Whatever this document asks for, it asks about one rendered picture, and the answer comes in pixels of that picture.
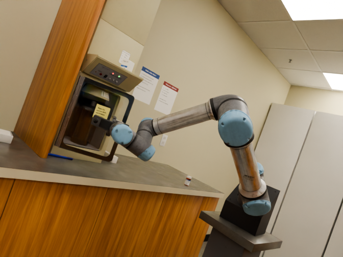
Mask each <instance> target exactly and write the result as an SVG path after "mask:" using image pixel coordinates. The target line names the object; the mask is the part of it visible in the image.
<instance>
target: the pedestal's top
mask: <svg viewBox="0 0 343 257"><path fill-rule="evenodd" d="M220 213H221V212H215V211H201V213H200V215H199V218H200V219H202V220H203V221H205V222H206V223H208V224H209V225H211V226H212V227H214V228H215V229H217V230H218V231H220V232H221V233H223V234H224V235H226V236H227V237H229V238H230V239H232V240H233V241H235V242H236V243H238V244H239V245H241V246H242V247H244V248H245V249H247V250H248V251H250V252H258V251H264V250H271V249H277V248H280V247H281V244H282V242H283V241H282V240H280V239H278V238H276V237H275V236H273V235H271V234H269V233H268V232H265V234H262V235H257V236H254V235H252V234H250V233H249V232H247V231H245V230H243V229H242V228H240V227H238V226H236V225H235V224H233V223H231V222H229V221H227V220H226V219H224V218H222V217H220Z"/></svg>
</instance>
